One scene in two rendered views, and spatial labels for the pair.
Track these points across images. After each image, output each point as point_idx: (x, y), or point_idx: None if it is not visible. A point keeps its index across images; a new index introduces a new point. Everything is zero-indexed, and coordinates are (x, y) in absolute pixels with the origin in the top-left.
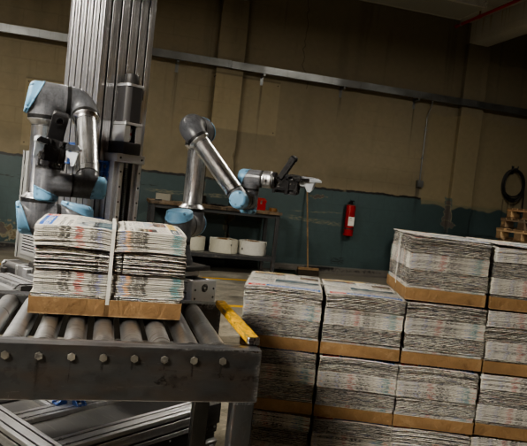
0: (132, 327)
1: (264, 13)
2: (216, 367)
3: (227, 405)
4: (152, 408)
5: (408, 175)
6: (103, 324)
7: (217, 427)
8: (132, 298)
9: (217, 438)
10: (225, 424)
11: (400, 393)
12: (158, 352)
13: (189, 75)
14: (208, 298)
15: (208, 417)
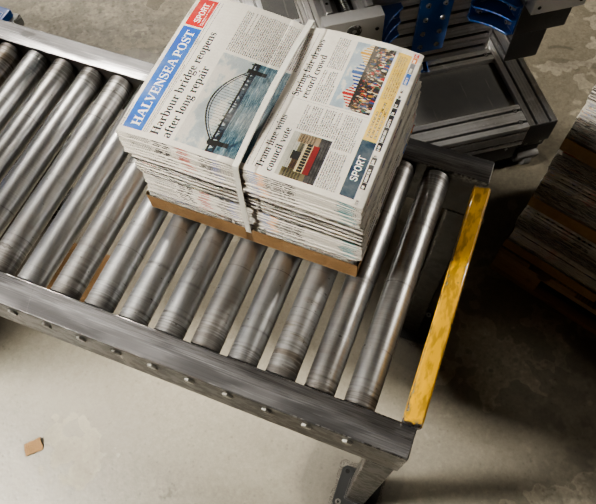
0: (268, 293)
1: None
2: (338, 439)
3: None
4: (457, 103)
5: None
6: (236, 268)
7: (566, 107)
8: (283, 237)
9: (553, 132)
10: (581, 102)
11: None
12: (257, 404)
13: None
14: (571, 3)
15: (530, 135)
